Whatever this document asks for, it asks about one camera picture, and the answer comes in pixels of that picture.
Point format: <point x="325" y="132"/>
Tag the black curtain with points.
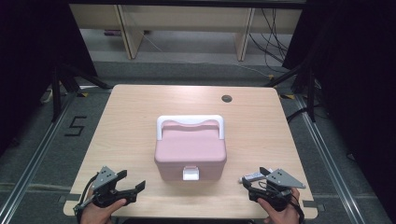
<point x="28" y="62"/>
<point x="358" y="77"/>

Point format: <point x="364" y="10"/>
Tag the person's left hand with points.
<point x="96" y="214"/>

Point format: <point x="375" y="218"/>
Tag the aluminium floor rail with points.
<point x="34" y="161"/>
<point x="330" y="161"/>

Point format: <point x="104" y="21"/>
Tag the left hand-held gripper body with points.
<point x="104" y="183"/>

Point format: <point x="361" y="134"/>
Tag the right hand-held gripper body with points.
<point x="281" y="180"/>

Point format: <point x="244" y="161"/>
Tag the pink plastic storage box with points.
<point x="169" y="172"/>

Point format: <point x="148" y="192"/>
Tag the small white tube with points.
<point x="252" y="177"/>

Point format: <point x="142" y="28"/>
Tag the person's right hand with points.
<point x="285" y="217"/>

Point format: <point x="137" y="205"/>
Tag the black metal stand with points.
<point x="56" y="93"/>
<point x="311" y="93"/>

